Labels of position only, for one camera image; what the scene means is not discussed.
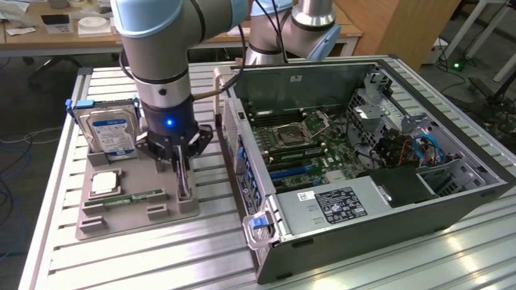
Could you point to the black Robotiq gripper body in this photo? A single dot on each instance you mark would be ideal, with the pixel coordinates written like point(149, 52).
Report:
point(169, 127)

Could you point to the graphics card with fan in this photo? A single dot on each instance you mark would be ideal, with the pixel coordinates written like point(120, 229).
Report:
point(184, 184)

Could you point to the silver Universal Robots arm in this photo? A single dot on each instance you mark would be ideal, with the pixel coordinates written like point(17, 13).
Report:
point(161, 60)

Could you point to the hard disk in blue caddy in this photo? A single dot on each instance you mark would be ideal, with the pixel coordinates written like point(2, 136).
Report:
point(108, 133)

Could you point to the silver CPU chip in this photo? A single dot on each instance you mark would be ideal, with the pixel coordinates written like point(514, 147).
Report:
point(104, 182)

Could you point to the green RAM stick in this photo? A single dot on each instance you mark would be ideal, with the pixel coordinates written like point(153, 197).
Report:
point(120, 199)

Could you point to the CPU socket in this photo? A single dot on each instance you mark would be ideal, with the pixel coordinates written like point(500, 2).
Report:
point(289, 136)

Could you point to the RAM stick in slot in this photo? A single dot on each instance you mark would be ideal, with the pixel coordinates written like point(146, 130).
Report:
point(297, 153)

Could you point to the blue expansion slot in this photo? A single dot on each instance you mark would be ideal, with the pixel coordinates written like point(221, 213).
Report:
point(288, 173)

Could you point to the grey parts rack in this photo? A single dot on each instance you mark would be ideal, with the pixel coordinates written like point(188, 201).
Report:
point(124, 219)

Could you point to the metal socket cover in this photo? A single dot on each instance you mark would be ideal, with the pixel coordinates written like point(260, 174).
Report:
point(318, 121)

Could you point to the blue case latch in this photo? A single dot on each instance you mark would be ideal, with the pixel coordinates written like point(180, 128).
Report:
point(257, 224)

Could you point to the silver chipset heatsink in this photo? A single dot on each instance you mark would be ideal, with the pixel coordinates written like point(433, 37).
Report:
point(332, 176)

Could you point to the green motherboard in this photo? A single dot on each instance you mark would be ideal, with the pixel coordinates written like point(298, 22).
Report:
point(342, 151)

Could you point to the black office chair base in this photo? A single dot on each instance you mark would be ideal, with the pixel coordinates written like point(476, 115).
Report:
point(52, 63)

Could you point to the grey power supply unit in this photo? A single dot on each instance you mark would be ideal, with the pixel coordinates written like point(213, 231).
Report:
point(297, 217)

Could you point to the plain white box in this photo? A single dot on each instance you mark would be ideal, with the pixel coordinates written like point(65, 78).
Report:
point(113, 25)

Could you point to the white box with round insert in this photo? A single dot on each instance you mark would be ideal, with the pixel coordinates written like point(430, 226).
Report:
point(94, 27)

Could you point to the metal disk bay cage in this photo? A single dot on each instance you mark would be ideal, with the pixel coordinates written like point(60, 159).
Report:
point(370, 114)

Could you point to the white box with black top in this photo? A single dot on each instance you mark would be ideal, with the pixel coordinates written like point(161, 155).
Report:
point(57, 24)

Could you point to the wooden desk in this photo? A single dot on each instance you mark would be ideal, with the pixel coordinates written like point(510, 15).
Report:
point(32, 40)

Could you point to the white paper slip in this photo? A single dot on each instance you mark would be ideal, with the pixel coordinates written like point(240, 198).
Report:
point(20, 31)

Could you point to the open black PC case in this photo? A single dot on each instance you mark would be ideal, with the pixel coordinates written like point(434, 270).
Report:
point(362, 241)

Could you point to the clear plastic bag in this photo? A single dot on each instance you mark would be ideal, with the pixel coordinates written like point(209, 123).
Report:
point(13, 12)

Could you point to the wooden cabinet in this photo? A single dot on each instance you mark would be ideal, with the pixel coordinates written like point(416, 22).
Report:
point(402, 30)

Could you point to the green lit floor device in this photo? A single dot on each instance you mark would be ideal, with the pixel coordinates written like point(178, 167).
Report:
point(456, 65)

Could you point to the black floor stand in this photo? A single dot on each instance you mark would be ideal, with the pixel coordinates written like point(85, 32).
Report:
point(482, 87)

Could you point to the white table frame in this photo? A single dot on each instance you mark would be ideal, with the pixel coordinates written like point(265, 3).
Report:
point(504, 71)

